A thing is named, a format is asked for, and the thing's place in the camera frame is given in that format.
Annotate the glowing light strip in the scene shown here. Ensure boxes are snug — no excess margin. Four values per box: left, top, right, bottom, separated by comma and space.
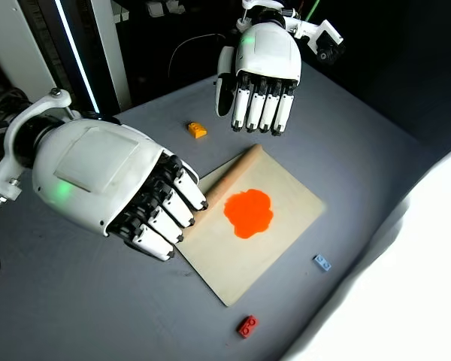
54, 0, 101, 114

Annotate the red toy brick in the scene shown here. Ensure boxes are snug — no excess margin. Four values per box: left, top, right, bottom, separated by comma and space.
236, 314, 259, 339

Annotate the orange flattened dough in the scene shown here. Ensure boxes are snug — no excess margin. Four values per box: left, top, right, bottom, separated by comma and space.
222, 188, 275, 239

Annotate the thin pale cable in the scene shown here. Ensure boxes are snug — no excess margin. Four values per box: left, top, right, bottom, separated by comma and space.
168, 32, 226, 69

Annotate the green cable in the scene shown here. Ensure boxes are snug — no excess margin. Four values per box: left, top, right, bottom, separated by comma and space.
304, 0, 321, 22

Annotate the grey table cloth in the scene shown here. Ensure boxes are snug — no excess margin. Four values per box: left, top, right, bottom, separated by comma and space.
0, 62, 451, 361

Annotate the white backdrop sheet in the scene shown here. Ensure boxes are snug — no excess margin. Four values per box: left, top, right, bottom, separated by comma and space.
281, 141, 451, 361

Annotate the light wooden board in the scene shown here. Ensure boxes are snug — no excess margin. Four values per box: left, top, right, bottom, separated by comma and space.
174, 144, 327, 308

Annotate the white side panel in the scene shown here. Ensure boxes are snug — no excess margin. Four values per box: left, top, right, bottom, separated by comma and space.
0, 0, 57, 91

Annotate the white frame post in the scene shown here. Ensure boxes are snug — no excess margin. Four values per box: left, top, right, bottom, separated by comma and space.
89, 0, 132, 114

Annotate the wooden rolling pin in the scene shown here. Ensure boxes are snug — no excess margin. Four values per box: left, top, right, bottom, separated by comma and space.
204, 144, 264, 202

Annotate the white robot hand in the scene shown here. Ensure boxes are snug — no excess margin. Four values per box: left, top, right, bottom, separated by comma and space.
214, 23, 303, 137
31, 118, 210, 263

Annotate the light blue toy brick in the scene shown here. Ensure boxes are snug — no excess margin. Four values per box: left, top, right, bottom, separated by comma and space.
313, 253, 333, 273

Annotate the yellow toy brick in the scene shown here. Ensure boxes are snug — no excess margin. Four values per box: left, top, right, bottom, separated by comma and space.
186, 120, 208, 140

